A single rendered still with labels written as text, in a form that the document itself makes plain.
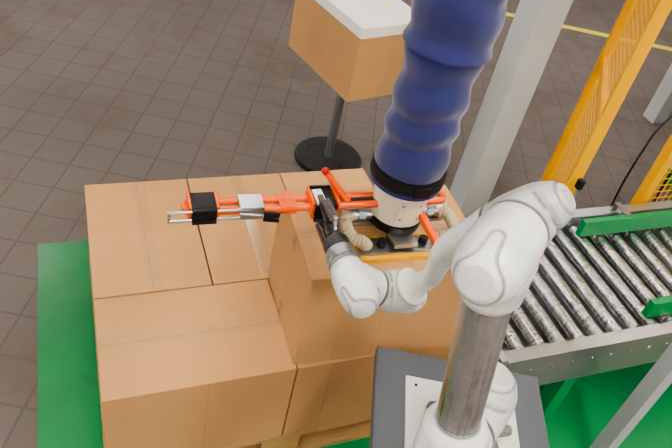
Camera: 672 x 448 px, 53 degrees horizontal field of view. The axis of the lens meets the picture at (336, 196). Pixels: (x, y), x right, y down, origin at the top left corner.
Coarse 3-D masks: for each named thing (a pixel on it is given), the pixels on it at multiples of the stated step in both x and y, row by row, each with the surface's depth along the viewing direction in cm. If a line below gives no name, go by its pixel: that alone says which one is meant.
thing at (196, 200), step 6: (186, 192) 187; (198, 192) 188; (204, 192) 188; (210, 192) 188; (216, 192) 189; (186, 198) 187; (192, 198) 185; (198, 198) 186; (204, 198) 186; (210, 198) 187; (216, 198) 187; (192, 204) 183; (198, 204) 184; (204, 204) 184; (210, 204) 185; (216, 204) 185
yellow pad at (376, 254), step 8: (376, 240) 205; (384, 240) 202; (424, 240) 206; (376, 248) 202; (384, 248) 203; (392, 248) 204; (400, 248) 204; (408, 248) 205; (416, 248) 206; (424, 248) 206; (360, 256) 199; (368, 256) 200; (376, 256) 200; (384, 256) 201; (392, 256) 202; (400, 256) 202; (408, 256) 203; (416, 256) 204; (424, 256) 205
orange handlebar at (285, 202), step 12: (360, 192) 203; (372, 192) 204; (228, 204) 190; (276, 204) 195; (288, 204) 192; (300, 204) 194; (348, 204) 198; (360, 204) 199; (372, 204) 201; (420, 216) 200; (432, 228) 196; (432, 240) 193
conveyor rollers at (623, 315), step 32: (544, 256) 280; (576, 256) 285; (608, 256) 291; (544, 288) 265; (576, 288) 272; (608, 288) 271; (640, 288) 276; (544, 320) 252; (608, 320) 258; (640, 320) 265
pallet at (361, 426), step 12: (96, 348) 254; (360, 420) 251; (300, 432) 243; (312, 432) 245; (324, 432) 258; (336, 432) 259; (348, 432) 260; (360, 432) 260; (240, 444) 235; (252, 444) 237; (264, 444) 240; (276, 444) 243; (288, 444) 246; (300, 444) 252; (312, 444) 253; (324, 444) 254
